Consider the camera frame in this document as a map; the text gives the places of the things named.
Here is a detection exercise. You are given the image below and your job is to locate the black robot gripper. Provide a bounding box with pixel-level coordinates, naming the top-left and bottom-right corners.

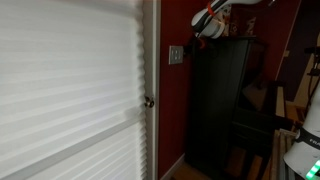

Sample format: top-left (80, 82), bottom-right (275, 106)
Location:
top-left (183, 39), bottom-right (199, 57)

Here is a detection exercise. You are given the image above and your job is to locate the metal door knob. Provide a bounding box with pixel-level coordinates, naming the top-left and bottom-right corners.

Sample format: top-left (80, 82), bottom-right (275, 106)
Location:
top-left (144, 96), bottom-right (155, 108)

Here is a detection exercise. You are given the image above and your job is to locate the tall black cabinet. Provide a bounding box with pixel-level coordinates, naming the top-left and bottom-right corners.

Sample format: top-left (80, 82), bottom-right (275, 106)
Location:
top-left (185, 37), bottom-right (267, 180)

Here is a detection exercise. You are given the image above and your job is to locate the white door with blinds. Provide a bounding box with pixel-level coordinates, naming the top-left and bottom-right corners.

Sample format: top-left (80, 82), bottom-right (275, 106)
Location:
top-left (0, 0), bottom-right (159, 180)

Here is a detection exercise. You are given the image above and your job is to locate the white light switch plate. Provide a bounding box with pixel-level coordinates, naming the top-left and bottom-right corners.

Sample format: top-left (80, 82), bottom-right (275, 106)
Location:
top-left (169, 46), bottom-right (184, 65)

